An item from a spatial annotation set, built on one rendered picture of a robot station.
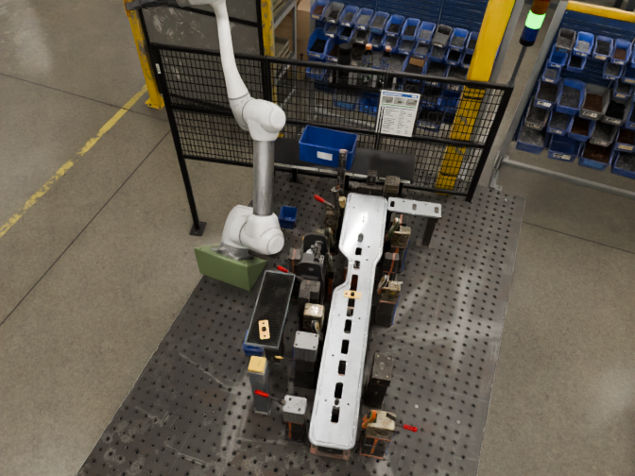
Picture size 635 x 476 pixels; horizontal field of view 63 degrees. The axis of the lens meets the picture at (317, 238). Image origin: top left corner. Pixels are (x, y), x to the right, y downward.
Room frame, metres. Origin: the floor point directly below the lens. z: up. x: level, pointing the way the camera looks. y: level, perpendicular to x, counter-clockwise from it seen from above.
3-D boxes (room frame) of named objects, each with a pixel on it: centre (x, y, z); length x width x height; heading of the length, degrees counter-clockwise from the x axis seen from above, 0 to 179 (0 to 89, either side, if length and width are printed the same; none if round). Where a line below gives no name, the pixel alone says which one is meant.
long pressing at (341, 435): (1.31, -0.18, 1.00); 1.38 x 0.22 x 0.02; 173
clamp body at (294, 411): (0.77, 0.06, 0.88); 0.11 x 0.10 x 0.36; 83
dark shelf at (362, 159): (2.25, -0.09, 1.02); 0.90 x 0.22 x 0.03; 83
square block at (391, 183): (2.05, -0.40, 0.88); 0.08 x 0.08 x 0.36; 83
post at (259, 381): (0.89, 0.22, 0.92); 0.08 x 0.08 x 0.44; 83
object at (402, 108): (2.33, -0.41, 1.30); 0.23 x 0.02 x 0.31; 83
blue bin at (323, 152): (2.26, -0.04, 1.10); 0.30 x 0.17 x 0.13; 77
